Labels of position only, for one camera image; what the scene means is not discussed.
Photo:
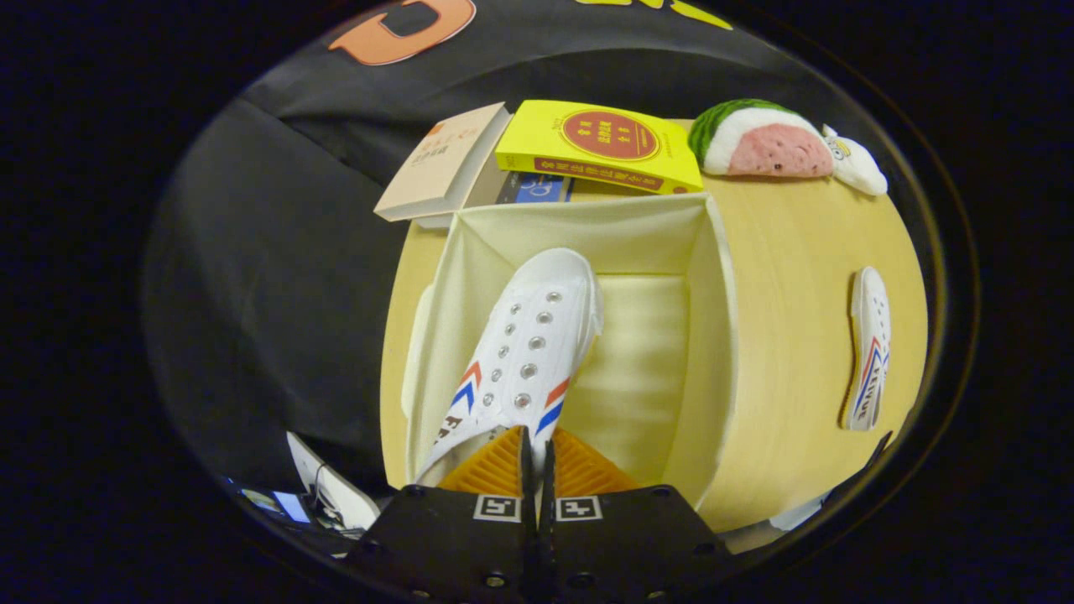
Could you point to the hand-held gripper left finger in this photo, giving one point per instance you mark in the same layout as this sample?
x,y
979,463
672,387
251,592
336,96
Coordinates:
x,y
453,545

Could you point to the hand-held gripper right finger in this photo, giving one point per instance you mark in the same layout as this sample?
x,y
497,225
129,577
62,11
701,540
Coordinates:
x,y
629,545

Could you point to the cream fabric storage box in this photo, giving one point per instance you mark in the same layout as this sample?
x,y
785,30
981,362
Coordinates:
x,y
646,361

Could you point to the white shoe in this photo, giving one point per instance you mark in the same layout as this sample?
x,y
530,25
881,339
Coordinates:
x,y
868,348
529,344

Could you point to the white flat panel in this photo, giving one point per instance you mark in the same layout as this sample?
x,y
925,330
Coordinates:
x,y
336,495

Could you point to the blue lit screen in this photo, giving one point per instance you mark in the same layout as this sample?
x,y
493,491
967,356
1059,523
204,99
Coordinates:
x,y
277,505

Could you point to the blue book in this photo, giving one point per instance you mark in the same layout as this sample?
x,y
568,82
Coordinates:
x,y
537,188

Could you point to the beige book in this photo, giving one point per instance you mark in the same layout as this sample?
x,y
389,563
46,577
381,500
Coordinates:
x,y
436,159

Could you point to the yellow book red circle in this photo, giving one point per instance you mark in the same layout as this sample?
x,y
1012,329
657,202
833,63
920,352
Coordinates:
x,y
600,143

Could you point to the watermelon slice plush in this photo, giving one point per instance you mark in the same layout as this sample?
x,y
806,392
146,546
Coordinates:
x,y
768,147

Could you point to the white plush toy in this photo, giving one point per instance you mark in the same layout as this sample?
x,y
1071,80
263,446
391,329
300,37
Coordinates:
x,y
856,164

